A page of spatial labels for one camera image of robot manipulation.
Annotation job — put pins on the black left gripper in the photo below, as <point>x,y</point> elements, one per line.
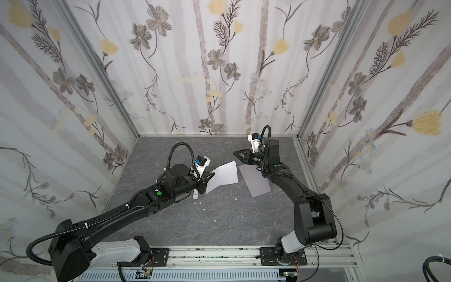
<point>201,181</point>

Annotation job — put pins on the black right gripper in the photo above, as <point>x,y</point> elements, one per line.
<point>252,157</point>

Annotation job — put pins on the blue bordered letter paper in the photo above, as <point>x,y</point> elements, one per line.
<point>223,175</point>

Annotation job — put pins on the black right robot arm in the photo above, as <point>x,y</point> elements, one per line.
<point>314,219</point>

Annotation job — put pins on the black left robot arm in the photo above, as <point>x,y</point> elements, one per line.
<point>71,249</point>

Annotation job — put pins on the grey paper envelope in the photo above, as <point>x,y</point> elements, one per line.
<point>256,184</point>

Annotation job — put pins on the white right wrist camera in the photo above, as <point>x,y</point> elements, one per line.
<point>255,140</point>

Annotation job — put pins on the white slotted cable duct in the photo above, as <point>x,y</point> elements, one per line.
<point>209,275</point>

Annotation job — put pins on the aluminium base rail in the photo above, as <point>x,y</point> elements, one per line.
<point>330,256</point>

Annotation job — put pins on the black cable bundle corner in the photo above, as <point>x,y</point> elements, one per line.
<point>437,269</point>

